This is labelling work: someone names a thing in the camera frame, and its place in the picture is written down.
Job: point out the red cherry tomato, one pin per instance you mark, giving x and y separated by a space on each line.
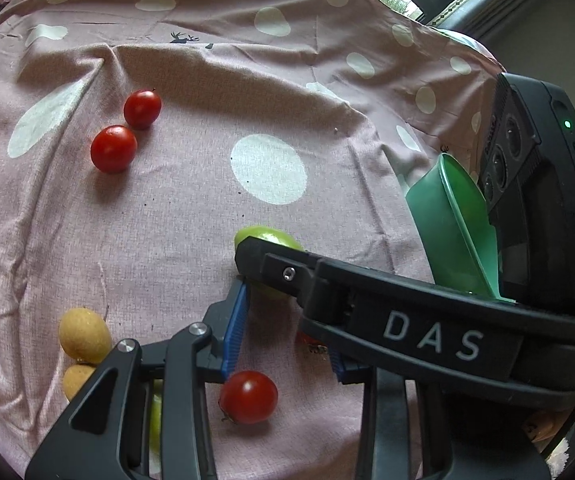
142 108
248 396
307 340
113 148

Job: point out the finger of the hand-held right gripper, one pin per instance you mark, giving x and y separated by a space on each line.
272 267

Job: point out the green plastic bowl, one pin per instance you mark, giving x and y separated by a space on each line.
447 220

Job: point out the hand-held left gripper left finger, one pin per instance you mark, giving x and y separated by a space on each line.
235 330

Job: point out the tan longan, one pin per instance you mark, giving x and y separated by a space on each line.
84 335
76 382

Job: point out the pink polka-dot blanket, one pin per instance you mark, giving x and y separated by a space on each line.
217 85

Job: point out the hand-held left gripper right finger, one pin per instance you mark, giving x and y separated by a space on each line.
337 367

